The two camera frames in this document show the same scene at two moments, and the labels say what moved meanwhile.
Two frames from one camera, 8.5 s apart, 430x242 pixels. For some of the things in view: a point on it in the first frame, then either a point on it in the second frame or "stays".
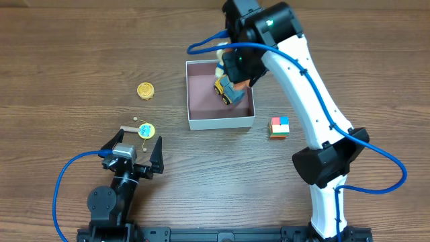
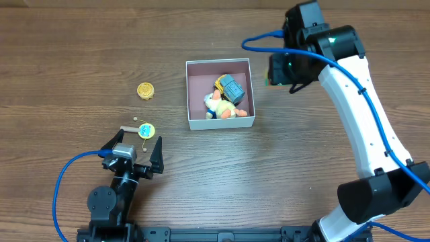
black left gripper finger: (115, 139) stays
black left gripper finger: (156, 156) stays
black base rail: (191, 234) stays
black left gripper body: (136, 168) stays
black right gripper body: (233, 72) → (279, 71)
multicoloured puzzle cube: (279, 127) → (267, 81)
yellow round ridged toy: (145, 90) stays
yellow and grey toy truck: (230, 95) stays
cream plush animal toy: (220, 70) → (217, 108)
